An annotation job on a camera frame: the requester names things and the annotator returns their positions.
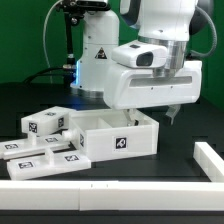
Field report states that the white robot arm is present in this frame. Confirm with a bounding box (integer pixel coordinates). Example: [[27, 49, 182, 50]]
[[72, 0, 214, 124]]

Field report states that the white front obstacle rail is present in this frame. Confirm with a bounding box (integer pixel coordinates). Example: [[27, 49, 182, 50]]
[[0, 180, 224, 211]]

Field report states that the white cable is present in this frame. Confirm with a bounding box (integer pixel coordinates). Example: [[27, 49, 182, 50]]
[[42, 0, 64, 84]]

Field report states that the white block with tags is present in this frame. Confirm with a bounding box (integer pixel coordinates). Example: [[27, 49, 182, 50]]
[[21, 106, 72, 136]]

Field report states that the white cabinet body box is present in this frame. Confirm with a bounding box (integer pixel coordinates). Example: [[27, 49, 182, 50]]
[[62, 109, 159, 162]]

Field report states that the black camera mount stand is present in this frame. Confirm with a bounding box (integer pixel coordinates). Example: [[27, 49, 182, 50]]
[[56, 0, 111, 67]]

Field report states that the black cable bundle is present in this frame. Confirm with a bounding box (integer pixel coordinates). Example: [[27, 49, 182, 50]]
[[22, 65, 78, 84]]

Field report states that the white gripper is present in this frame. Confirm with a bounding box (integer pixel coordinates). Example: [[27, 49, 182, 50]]
[[103, 40, 202, 126]]

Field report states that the white door panel with knob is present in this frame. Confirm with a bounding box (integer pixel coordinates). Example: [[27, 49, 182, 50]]
[[7, 150, 91, 180]]

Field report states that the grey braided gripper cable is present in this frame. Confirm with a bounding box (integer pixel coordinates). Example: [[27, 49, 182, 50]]
[[189, 6, 218, 59]]

